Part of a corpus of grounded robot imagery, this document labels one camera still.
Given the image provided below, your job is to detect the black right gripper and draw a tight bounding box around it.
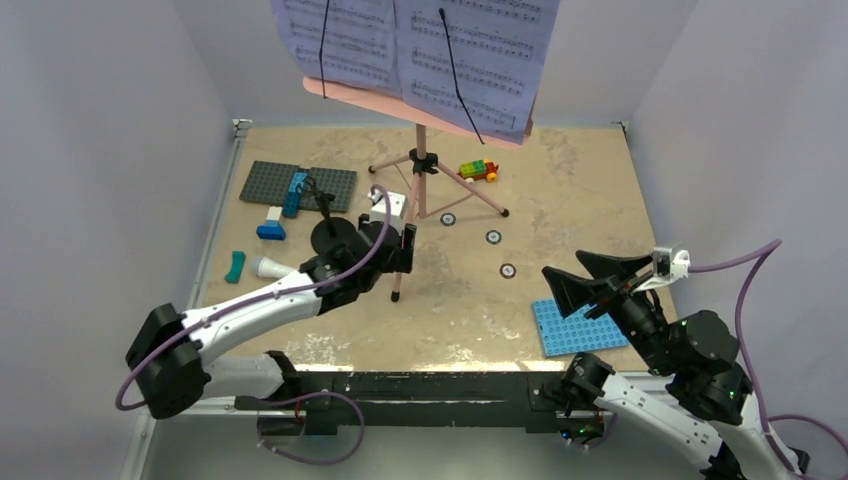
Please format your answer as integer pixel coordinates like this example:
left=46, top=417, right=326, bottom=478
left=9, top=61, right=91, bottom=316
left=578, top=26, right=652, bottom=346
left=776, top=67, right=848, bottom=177
left=538, top=248, right=674, bottom=373

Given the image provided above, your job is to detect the pink music stand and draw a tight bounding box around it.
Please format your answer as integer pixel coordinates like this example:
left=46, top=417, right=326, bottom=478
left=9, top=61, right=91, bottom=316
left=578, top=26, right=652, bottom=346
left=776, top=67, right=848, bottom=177
left=301, top=75, right=535, bottom=303

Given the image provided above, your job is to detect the black microphone stand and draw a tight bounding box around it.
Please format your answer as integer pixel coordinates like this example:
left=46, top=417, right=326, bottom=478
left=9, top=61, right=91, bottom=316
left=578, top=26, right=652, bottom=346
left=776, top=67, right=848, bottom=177
left=307, top=180, right=357, bottom=255

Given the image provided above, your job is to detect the white microphone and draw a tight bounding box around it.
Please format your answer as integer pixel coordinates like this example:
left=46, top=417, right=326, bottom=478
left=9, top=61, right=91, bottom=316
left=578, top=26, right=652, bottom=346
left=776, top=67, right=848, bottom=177
left=250, top=257, right=296, bottom=279

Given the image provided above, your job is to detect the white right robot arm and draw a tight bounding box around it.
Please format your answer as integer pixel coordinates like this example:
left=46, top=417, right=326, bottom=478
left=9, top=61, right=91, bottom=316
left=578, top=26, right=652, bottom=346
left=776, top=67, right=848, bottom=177
left=542, top=247, right=810, bottom=479

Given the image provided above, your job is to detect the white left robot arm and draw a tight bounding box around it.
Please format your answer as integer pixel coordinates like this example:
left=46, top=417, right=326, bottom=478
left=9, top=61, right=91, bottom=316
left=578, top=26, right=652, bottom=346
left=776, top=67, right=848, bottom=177
left=115, top=221, right=417, bottom=420

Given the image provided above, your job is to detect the blue poker chip far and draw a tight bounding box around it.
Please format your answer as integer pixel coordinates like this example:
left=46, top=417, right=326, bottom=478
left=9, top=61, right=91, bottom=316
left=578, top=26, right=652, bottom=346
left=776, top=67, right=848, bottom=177
left=440, top=212, right=456, bottom=226

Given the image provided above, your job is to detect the blue poker chip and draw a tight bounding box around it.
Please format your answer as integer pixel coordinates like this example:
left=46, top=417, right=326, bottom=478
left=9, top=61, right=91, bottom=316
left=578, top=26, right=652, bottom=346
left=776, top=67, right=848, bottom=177
left=486, top=230, right=502, bottom=245
left=440, top=212, right=456, bottom=226

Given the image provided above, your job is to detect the light blue building baseplate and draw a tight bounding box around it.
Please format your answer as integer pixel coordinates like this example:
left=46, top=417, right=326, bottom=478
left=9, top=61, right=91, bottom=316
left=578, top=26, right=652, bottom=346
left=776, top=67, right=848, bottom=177
left=532, top=299, right=629, bottom=358

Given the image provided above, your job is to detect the orange black poker chip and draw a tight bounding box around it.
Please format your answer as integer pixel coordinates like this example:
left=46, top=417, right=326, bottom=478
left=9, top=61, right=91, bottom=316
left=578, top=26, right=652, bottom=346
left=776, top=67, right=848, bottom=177
left=499, top=263, right=516, bottom=279

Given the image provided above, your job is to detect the blue poker chip near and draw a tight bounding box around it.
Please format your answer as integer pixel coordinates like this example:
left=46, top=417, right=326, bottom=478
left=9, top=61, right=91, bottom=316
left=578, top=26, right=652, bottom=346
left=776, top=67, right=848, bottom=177
left=486, top=230, right=502, bottom=245

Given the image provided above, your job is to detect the colourful brick toy car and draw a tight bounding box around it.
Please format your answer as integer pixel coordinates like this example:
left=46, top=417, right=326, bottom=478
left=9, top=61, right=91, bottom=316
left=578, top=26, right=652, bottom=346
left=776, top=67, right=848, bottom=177
left=458, top=159, right=499, bottom=183

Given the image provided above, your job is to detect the blue brick column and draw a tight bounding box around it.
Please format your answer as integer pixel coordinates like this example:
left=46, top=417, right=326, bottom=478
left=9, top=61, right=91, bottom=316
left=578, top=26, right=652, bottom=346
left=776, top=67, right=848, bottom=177
left=282, top=171, right=308, bottom=218

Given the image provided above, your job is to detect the blue and white brick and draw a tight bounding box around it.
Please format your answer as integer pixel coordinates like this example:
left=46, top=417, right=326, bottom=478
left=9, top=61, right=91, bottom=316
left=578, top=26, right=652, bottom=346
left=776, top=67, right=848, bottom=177
left=256, top=206, right=287, bottom=241

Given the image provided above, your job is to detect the dark grey building baseplate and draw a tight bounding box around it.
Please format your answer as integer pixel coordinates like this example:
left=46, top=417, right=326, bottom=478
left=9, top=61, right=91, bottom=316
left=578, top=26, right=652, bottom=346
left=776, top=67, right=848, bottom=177
left=239, top=160, right=359, bottom=215

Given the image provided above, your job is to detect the teal arch block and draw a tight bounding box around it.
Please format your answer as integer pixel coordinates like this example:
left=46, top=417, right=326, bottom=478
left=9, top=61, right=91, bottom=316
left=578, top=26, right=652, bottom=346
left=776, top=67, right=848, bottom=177
left=224, top=250, right=246, bottom=285

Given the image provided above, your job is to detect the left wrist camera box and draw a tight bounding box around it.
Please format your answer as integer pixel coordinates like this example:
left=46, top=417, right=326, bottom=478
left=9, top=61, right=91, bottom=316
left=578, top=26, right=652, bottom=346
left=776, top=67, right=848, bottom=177
left=368, top=191, right=407, bottom=232

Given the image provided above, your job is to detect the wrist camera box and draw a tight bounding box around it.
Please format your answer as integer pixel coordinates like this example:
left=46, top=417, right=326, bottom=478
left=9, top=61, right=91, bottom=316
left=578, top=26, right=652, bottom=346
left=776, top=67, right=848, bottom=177
left=368, top=191, right=407, bottom=232
left=652, top=245, right=691, bottom=282

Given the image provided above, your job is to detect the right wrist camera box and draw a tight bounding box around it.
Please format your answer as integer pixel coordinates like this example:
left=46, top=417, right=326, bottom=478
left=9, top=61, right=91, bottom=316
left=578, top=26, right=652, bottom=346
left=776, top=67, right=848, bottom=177
left=652, top=245, right=691, bottom=282

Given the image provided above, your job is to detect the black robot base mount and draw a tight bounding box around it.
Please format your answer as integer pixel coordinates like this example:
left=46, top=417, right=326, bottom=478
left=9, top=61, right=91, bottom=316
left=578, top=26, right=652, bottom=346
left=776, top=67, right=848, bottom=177
left=254, top=370, right=627, bottom=444

